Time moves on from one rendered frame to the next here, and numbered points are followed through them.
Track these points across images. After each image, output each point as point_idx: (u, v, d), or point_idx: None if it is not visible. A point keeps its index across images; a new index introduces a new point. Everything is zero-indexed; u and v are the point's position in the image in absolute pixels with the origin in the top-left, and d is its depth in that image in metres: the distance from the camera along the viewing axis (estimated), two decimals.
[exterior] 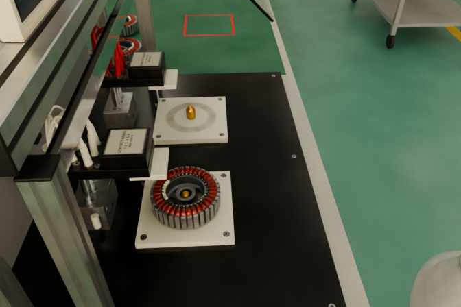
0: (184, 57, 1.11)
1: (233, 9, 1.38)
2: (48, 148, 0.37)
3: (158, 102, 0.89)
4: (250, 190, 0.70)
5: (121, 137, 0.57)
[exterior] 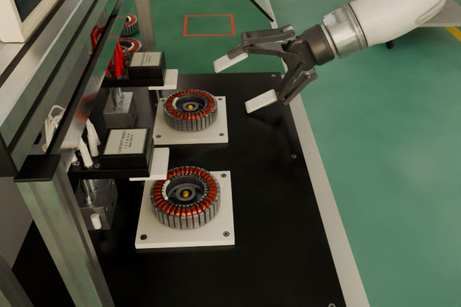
0: (184, 57, 1.11)
1: (233, 9, 1.38)
2: (48, 148, 0.37)
3: (158, 102, 0.89)
4: (250, 190, 0.70)
5: (121, 137, 0.57)
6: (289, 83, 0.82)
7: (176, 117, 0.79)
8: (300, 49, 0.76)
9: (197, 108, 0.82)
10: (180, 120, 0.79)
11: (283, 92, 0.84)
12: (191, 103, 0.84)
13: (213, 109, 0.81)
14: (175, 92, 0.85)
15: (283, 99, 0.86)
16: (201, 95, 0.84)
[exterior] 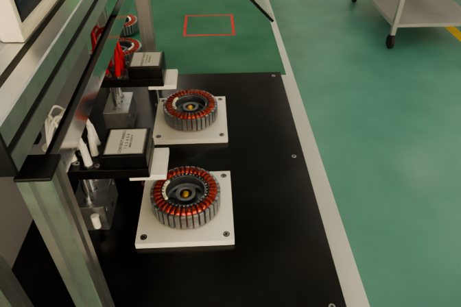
0: (184, 57, 1.11)
1: (233, 9, 1.38)
2: (48, 148, 0.37)
3: (158, 102, 0.89)
4: (250, 190, 0.70)
5: (121, 137, 0.57)
6: None
7: (176, 117, 0.79)
8: None
9: (197, 108, 0.82)
10: (180, 120, 0.79)
11: None
12: (191, 103, 0.84)
13: (213, 109, 0.81)
14: (175, 92, 0.85)
15: None
16: (201, 95, 0.84)
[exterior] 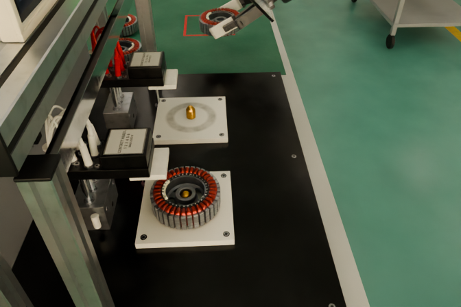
0: (184, 57, 1.11)
1: None
2: (48, 148, 0.37)
3: (158, 102, 0.89)
4: (250, 190, 0.70)
5: (121, 137, 0.57)
6: (249, 6, 0.96)
7: (208, 24, 1.00)
8: None
9: (225, 20, 1.03)
10: (210, 26, 0.99)
11: (241, 12, 0.96)
12: (221, 17, 1.04)
13: None
14: (210, 9, 1.06)
15: (237, 19, 0.95)
16: (230, 11, 1.05)
